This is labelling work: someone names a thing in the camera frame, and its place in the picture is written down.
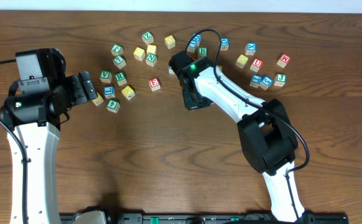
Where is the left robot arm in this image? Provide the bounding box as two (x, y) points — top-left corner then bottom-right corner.
(0, 71), (98, 223)

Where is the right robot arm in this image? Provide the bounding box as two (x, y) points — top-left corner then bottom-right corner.
(169, 52), (305, 222)

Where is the yellow G block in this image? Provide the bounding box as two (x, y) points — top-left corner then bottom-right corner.
(92, 93), (104, 106)

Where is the green V block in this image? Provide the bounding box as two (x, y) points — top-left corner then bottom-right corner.
(100, 70), (113, 83)

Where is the blue L block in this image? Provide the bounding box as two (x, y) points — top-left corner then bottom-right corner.
(104, 86), (116, 99)

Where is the blue P block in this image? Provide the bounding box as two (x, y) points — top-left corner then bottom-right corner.
(169, 66), (175, 75)

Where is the green 4 block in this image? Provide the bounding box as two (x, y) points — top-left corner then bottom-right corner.
(106, 100), (120, 113)

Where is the red E block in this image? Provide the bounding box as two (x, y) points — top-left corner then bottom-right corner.
(149, 78), (160, 91)

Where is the green R block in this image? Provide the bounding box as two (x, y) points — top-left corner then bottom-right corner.
(114, 72), (127, 86)

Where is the yellow block near L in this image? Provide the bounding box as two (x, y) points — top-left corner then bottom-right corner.
(121, 85), (136, 100)

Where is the green 7 block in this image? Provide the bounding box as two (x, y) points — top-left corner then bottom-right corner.
(113, 55), (126, 69)

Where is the green B block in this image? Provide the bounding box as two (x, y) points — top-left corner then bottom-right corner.
(198, 47), (208, 58)

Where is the blue block left of D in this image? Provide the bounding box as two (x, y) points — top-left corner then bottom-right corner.
(187, 40), (197, 53)

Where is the green J block upper left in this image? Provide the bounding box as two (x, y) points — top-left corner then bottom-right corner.
(111, 44), (124, 56)

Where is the green j block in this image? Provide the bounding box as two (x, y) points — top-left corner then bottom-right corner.
(111, 44), (124, 56)
(274, 73), (287, 86)

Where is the green N block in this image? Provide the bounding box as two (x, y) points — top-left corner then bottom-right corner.
(146, 53), (157, 67)

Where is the yellow block right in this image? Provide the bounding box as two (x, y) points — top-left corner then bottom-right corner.
(236, 54), (249, 68)

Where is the blue D block upper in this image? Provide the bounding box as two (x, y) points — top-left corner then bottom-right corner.
(193, 33), (202, 47)

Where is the yellow block top centre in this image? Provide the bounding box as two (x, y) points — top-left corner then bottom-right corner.
(165, 35), (176, 49)

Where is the blue block lower right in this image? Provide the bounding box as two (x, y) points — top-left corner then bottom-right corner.
(249, 74), (262, 88)

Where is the pale yellow block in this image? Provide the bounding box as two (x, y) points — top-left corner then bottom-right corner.
(147, 45), (157, 55)

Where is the blue D block right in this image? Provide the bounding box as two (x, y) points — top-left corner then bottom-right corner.
(220, 38), (230, 51)

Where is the yellow block left upper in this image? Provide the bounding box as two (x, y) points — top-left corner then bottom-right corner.
(133, 47), (146, 61)

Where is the red U block right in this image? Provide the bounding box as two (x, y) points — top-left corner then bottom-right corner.
(250, 58), (263, 72)

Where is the blue G block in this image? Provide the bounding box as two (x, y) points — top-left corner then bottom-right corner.
(259, 75), (273, 90)

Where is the green Z block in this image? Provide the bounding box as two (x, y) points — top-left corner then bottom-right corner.
(142, 31), (154, 45)

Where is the blue X block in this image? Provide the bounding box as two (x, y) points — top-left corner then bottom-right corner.
(245, 42), (257, 55)

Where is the green J block right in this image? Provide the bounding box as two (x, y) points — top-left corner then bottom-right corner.
(274, 73), (287, 86)

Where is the red M block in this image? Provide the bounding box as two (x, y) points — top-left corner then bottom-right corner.
(277, 54), (290, 68)

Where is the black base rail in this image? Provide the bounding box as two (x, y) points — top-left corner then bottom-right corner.
(59, 212), (350, 224)

